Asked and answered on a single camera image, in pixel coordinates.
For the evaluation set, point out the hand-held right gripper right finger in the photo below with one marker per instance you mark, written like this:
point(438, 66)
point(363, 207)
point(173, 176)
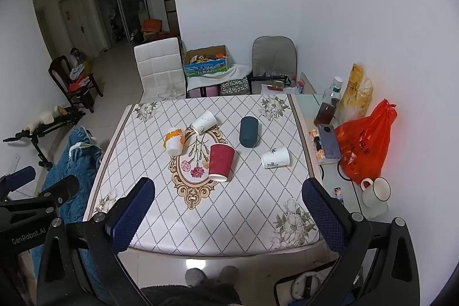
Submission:
point(322, 216)

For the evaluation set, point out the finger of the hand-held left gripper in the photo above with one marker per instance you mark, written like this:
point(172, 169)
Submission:
point(64, 187)
point(17, 178)

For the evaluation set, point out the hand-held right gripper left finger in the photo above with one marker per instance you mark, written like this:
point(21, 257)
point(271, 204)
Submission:
point(132, 220)

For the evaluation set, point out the person's left forearm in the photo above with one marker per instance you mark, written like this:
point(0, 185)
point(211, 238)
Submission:
point(14, 277)

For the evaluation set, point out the white leaf print paper cup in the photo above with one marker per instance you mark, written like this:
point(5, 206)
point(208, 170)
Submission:
point(275, 158)

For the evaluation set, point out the orange and white paper cup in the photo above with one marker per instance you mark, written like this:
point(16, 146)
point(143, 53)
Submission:
point(174, 141)

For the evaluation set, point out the red ribbed paper cup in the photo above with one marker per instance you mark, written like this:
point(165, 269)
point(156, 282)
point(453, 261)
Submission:
point(221, 162)

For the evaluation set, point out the dark teal cup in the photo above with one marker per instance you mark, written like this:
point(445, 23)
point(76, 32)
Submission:
point(249, 132)

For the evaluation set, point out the plain white paper cup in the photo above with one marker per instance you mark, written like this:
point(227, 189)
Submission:
point(203, 121)

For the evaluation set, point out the blue quilted blanket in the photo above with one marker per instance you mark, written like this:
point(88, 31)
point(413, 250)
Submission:
point(77, 166)

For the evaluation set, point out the small photo card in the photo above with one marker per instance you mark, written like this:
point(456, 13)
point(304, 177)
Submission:
point(339, 195)

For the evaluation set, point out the black tripod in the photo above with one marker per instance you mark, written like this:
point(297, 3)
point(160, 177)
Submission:
point(46, 128)

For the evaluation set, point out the white mug with dark rim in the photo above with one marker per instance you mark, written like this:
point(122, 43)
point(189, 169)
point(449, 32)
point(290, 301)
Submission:
point(375, 192)

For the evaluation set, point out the black bag with white item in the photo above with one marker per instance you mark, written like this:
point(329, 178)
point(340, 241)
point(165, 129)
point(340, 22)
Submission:
point(312, 286)

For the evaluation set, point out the orange snack packet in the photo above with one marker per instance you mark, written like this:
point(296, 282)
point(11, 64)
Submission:
point(316, 144)

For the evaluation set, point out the floral diamond pattern table mat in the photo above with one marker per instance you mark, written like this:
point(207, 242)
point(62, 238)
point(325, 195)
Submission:
point(251, 198)

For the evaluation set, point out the grey smartphone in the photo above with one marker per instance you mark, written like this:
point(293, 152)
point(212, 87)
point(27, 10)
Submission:
point(330, 141)

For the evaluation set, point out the red plastic bag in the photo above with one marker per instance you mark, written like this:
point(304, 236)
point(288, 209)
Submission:
point(365, 148)

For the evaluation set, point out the person's grey slippers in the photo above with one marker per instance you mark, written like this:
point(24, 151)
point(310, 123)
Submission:
point(195, 275)

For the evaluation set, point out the clear bottle with brown liquid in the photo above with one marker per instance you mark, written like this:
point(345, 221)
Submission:
point(325, 110)

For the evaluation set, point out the clothes pile on chair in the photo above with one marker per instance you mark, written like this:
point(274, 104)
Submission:
point(78, 78)

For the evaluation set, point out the dark wooden chair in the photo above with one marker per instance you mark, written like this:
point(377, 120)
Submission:
point(59, 67)

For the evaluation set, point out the yellow plastic bag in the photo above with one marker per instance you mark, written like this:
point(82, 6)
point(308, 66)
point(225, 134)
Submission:
point(355, 94)

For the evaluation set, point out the light wooden board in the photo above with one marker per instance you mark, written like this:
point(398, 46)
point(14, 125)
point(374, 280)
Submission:
point(307, 83)

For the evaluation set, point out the white box with red item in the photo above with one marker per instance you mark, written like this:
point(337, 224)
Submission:
point(278, 88)

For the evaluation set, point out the pink case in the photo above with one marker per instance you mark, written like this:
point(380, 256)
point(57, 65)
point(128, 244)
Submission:
point(203, 91)

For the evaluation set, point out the black folding stand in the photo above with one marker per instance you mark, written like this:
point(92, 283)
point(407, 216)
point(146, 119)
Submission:
point(267, 78)

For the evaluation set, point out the white padded chair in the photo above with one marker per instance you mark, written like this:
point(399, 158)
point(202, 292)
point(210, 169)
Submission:
point(159, 67)

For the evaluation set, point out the black and white patterned bag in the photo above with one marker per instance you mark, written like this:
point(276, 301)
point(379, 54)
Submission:
point(235, 87)

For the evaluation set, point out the grey cushioned chair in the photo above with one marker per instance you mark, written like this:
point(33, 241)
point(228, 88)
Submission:
point(274, 55)

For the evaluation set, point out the white cloth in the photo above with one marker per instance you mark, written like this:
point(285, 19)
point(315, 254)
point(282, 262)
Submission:
point(233, 72)

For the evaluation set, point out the cardboard box with blue print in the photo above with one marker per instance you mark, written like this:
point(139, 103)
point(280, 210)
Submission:
point(206, 64)

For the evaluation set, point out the orange box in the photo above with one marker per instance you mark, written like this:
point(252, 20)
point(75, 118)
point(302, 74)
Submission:
point(151, 25)

